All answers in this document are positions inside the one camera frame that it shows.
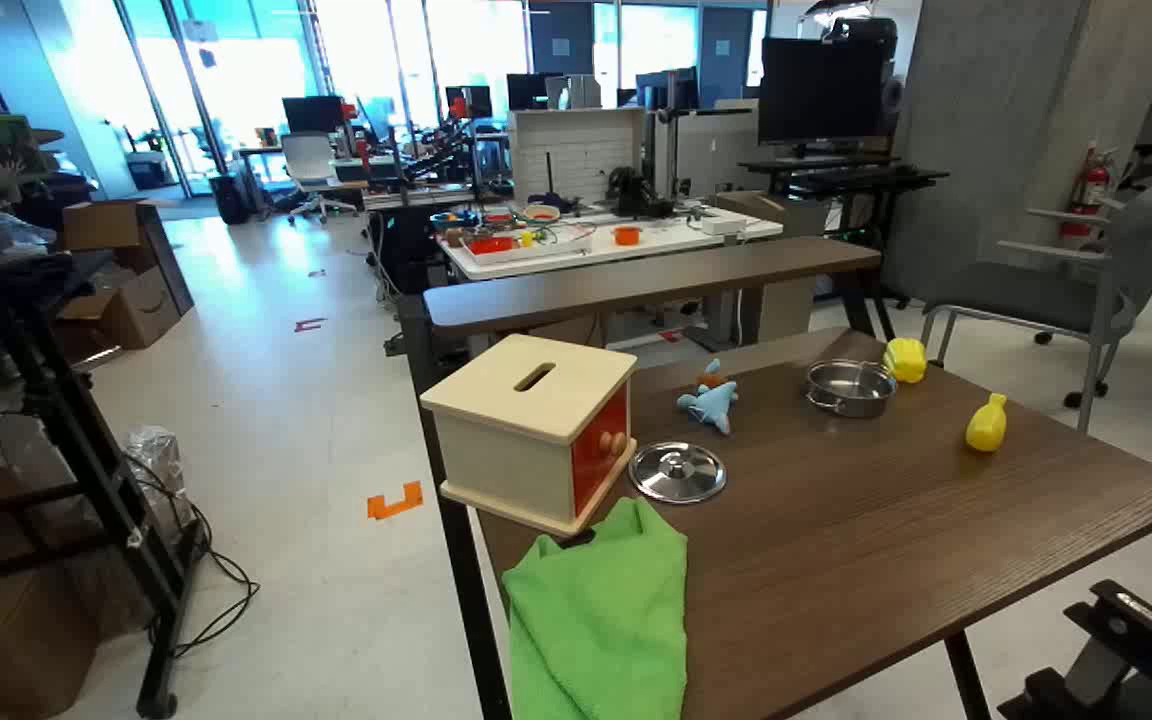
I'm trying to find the green cloth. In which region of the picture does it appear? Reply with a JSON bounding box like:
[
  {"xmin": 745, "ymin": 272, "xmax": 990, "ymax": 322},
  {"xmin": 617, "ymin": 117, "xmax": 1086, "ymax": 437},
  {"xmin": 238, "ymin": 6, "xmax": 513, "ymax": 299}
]
[{"xmin": 497, "ymin": 496, "xmax": 691, "ymax": 720}]

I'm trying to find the grey chair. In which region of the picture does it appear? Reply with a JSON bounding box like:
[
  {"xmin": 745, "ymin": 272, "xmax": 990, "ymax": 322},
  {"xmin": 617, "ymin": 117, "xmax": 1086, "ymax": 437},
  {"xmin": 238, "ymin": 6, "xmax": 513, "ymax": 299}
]
[{"xmin": 915, "ymin": 175, "xmax": 1152, "ymax": 432}]

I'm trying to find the white cluttered table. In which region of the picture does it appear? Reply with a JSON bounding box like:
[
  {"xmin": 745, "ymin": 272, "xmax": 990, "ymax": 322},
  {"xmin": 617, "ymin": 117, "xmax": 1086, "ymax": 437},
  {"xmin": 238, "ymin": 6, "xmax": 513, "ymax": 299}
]
[{"xmin": 431, "ymin": 201, "xmax": 788, "ymax": 286}]

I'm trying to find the clear plastic bag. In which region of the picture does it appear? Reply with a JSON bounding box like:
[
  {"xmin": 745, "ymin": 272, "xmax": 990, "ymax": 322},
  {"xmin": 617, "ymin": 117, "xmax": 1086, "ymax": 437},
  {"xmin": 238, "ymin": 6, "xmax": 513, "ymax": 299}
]
[{"xmin": 120, "ymin": 426, "xmax": 193, "ymax": 503}]

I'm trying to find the yellow bell pepper toy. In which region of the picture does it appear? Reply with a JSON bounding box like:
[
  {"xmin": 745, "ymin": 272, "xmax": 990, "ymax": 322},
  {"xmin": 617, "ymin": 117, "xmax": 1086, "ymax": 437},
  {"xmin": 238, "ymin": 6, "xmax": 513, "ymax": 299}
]
[{"xmin": 880, "ymin": 331, "xmax": 930, "ymax": 392}]

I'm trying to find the black metal rack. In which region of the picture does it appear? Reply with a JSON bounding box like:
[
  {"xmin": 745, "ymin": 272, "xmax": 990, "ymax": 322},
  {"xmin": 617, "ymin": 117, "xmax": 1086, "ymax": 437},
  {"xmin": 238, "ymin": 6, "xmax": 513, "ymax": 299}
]
[{"xmin": 0, "ymin": 113, "xmax": 218, "ymax": 720}]

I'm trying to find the black desk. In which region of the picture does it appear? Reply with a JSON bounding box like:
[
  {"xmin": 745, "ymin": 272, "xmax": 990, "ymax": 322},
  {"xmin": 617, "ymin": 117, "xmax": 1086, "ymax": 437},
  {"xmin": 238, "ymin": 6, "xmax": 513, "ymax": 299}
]
[{"xmin": 735, "ymin": 153, "xmax": 953, "ymax": 255}]

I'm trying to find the small black monitor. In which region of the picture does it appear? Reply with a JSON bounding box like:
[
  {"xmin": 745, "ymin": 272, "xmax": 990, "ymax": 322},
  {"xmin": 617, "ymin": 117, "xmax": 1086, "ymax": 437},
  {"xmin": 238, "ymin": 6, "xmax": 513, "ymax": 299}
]
[{"xmin": 281, "ymin": 93, "xmax": 347, "ymax": 141}]

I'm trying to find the white office chair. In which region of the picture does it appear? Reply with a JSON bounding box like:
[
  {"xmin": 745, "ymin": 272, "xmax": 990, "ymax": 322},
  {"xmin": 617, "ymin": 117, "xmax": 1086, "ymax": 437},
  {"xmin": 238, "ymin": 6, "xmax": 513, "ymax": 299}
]
[{"xmin": 276, "ymin": 133, "xmax": 360, "ymax": 225}]

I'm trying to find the red fire extinguisher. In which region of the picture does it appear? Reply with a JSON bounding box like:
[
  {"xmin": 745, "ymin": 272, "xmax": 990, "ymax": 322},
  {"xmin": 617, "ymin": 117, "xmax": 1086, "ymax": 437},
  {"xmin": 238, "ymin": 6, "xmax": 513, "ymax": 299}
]
[{"xmin": 1054, "ymin": 141, "xmax": 1114, "ymax": 252}]

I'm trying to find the white partition panel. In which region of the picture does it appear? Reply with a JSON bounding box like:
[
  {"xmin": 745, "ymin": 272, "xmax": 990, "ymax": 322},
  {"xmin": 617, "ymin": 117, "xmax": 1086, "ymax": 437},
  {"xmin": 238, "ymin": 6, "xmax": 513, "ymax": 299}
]
[{"xmin": 507, "ymin": 105, "xmax": 649, "ymax": 209}]

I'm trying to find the wooden box with red drawer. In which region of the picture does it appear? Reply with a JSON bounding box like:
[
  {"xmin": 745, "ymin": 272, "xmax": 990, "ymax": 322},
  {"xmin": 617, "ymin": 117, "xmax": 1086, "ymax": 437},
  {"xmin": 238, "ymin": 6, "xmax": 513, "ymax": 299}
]
[{"xmin": 415, "ymin": 331, "xmax": 638, "ymax": 540}]

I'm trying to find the yellow banana plush toy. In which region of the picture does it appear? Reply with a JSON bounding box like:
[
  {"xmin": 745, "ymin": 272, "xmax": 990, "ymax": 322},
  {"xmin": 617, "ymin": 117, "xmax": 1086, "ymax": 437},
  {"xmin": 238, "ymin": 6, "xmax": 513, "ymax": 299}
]
[{"xmin": 960, "ymin": 387, "xmax": 1014, "ymax": 457}]

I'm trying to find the blue plush toy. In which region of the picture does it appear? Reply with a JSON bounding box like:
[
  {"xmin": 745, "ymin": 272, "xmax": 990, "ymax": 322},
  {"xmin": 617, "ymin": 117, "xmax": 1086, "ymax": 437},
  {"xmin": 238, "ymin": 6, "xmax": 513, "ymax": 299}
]
[{"xmin": 672, "ymin": 377, "xmax": 745, "ymax": 442}]

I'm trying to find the black floor cable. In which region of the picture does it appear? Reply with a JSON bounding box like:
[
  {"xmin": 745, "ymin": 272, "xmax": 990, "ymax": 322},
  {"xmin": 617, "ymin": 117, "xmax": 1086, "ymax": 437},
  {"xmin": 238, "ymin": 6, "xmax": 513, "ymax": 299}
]
[{"xmin": 172, "ymin": 526, "xmax": 262, "ymax": 658}]

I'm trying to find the large black monitor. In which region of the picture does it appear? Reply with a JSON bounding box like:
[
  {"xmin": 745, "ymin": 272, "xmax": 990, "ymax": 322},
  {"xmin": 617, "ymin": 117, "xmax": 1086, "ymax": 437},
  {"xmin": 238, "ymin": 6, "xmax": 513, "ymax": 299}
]
[{"xmin": 755, "ymin": 32, "xmax": 892, "ymax": 150}]

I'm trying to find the black desktop machine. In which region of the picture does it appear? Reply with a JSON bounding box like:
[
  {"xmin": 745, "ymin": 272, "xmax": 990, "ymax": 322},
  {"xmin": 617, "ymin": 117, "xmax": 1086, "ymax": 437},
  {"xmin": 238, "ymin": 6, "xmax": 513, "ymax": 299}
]
[{"xmin": 601, "ymin": 159, "xmax": 667, "ymax": 222}]

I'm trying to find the cardboard boxes stack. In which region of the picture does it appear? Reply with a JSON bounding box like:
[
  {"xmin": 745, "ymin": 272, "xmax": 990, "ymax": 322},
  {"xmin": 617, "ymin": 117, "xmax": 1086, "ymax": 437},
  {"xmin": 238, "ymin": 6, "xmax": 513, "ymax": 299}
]
[{"xmin": 51, "ymin": 197, "xmax": 197, "ymax": 361}]

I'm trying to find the small silver pot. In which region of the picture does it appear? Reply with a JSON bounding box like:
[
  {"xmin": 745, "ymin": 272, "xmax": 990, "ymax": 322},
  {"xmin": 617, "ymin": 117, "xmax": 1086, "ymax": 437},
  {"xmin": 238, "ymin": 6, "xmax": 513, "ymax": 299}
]
[{"xmin": 798, "ymin": 358, "xmax": 898, "ymax": 426}]

